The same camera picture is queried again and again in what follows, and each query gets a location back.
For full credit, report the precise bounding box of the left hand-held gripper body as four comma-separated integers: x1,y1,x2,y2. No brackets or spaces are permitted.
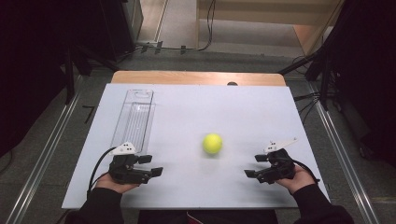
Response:
107,141,153,185

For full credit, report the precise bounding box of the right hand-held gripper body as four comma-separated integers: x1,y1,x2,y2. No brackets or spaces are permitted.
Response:
255,137,298,185

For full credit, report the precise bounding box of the clear plastic container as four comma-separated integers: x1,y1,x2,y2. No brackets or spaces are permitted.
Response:
110,89,156,155

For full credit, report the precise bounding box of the yellow tennis ball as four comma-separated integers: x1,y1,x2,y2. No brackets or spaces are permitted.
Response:
202,133,224,156

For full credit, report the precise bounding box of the person's left hand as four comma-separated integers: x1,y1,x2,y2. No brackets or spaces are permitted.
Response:
94,172,139,194

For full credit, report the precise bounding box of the person's right hand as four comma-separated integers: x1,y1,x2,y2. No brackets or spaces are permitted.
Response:
275,164,317,195

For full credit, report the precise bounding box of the white table board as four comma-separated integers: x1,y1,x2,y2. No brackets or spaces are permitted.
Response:
61,83,331,210

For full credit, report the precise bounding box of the wooden table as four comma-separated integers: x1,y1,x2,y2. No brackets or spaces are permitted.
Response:
110,70,287,87

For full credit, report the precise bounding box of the black tripod stand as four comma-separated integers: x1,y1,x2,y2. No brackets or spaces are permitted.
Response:
62,43,120,105
278,46,332,111

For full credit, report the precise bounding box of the black curtain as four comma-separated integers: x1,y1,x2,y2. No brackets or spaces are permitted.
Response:
320,0,396,169
0,0,108,158

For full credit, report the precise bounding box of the dark cabinet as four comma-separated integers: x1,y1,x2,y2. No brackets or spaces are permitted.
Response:
99,0,145,63

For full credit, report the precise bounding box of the light wooden shelf unit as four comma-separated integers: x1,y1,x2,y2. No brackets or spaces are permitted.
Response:
195,0,345,56

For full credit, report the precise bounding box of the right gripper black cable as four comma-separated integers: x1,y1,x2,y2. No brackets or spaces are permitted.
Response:
291,159,321,185

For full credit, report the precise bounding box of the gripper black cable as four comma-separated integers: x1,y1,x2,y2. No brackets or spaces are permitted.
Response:
291,159,321,185
88,147,117,200

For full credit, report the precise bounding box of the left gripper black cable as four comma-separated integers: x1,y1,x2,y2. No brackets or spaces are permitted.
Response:
88,147,117,200

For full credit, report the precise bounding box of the metal floor rail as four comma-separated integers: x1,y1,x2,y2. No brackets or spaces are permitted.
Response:
5,74,83,224
306,82,381,224

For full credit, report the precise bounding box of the bundle of black cables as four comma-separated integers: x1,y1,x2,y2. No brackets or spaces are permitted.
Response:
293,91,323,124

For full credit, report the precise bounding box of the black floor cable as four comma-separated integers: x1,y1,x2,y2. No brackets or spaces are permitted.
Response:
134,0,218,54

